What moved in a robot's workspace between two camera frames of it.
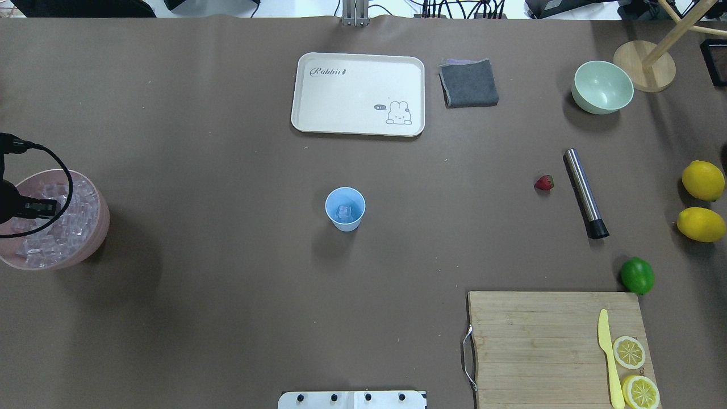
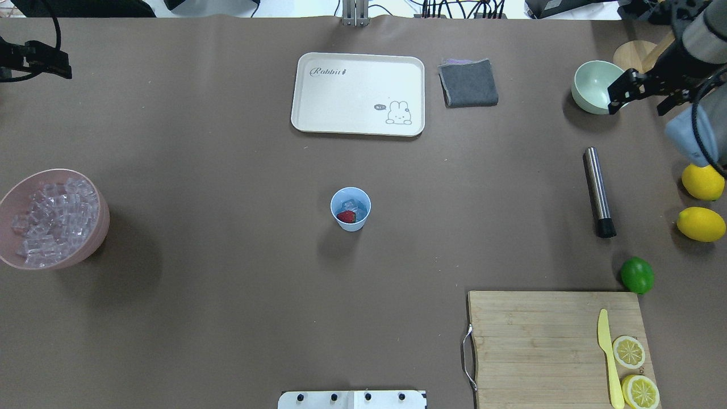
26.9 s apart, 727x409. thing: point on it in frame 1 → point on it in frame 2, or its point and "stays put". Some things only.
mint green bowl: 601,87 stays put
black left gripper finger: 37,208 → 43,58
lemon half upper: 629,353 stays put
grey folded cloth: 468,83 stays put
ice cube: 344,212 → 356,206
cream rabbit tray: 359,94 stays put
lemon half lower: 640,392 stays put
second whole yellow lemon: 701,224 stays put
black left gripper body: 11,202 → 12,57
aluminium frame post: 355,13 stays put
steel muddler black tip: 597,228 → 605,224
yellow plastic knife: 605,343 stays put
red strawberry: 545,182 → 346,216
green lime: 637,275 stays put
